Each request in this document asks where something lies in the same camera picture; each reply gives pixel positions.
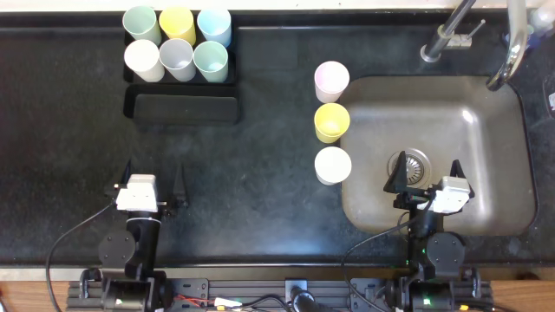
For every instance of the blue cup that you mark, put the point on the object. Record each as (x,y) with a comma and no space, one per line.
(213,24)

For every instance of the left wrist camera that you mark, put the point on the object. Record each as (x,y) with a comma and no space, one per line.
(138,193)

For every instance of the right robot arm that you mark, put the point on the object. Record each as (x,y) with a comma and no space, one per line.
(445,255)

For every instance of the steel sink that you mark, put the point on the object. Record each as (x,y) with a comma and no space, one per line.
(477,130)

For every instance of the mounting rail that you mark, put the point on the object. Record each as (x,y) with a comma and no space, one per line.
(251,291)

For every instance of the black tray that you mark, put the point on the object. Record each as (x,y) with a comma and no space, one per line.
(186,108)

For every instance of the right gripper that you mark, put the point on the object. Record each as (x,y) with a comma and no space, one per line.
(407,199)

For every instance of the grey cup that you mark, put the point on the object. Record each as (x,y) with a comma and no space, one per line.
(175,54)

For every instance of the white cup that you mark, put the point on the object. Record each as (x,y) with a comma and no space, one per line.
(141,56)
(333,164)

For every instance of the pink cup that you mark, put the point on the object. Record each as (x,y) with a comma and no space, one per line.
(331,78)

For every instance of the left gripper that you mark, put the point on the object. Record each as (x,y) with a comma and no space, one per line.
(167,208)

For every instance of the yellow cup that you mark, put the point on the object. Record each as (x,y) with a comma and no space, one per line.
(175,21)
(331,121)

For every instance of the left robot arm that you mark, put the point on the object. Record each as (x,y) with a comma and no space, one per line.
(143,242)

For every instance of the green cup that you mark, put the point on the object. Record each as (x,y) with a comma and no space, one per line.
(210,56)
(139,21)

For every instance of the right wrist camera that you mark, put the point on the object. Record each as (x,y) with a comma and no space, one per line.
(448,195)

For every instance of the steel tap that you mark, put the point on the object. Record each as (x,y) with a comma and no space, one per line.
(518,43)

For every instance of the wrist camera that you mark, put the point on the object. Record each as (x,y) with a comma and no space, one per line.
(138,193)
(448,195)

